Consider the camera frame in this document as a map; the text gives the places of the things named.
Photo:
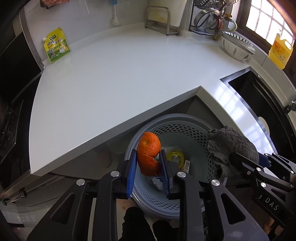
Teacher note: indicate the black dish rack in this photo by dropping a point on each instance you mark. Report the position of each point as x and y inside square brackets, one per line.
[228, 24]

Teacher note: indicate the white bowl in sink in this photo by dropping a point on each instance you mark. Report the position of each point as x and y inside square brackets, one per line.
[262, 122]

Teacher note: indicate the pink hanging cloth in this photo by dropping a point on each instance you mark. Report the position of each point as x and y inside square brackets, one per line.
[50, 3]

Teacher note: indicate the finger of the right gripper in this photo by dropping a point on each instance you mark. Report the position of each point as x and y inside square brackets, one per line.
[276, 163]
[246, 167]

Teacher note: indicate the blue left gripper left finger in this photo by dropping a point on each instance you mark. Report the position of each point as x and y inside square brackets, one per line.
[130, 172]

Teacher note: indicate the steel cutting board rack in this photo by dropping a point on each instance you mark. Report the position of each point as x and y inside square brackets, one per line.
[159, 24]

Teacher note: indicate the yellow square plastic ring lid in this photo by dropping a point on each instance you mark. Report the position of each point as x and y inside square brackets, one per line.
[176, 157]

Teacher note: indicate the steel pot lid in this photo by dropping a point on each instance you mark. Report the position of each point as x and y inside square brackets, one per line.
[208, 19]

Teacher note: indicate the steel faucet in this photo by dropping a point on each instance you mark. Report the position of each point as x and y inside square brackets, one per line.
[291, 106]

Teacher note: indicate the white cutting board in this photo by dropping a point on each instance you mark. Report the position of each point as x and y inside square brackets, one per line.
[158, 11]

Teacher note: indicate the window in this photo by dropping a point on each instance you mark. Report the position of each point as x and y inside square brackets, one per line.
[261, 22]

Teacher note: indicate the yellow seasoning pouch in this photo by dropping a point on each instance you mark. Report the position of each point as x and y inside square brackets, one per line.
[55, 45]

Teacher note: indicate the black kitchen sink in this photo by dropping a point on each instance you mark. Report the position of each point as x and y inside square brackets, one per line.
[249, 87]

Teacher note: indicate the orange peel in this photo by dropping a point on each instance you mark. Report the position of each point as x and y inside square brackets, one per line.
[148, 148]

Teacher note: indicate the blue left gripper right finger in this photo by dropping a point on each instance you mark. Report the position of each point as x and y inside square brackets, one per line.
[164, 178]

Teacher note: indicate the white striped colander bowl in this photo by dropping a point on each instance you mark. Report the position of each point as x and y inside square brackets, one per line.
[236, 46]

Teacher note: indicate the dark grey rag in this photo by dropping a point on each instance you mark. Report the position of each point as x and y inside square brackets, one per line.
[224, 141]

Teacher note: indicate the white bottle brush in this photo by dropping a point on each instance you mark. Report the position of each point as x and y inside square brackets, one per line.
[114, 20]

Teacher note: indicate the yellow oil bottle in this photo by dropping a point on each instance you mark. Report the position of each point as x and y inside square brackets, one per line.
[280, 52]

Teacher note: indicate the red white snack wrapper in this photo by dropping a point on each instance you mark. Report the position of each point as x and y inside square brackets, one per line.
[186, 166]

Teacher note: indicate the black gas stove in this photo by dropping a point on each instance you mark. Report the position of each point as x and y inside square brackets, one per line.
[9, 129]

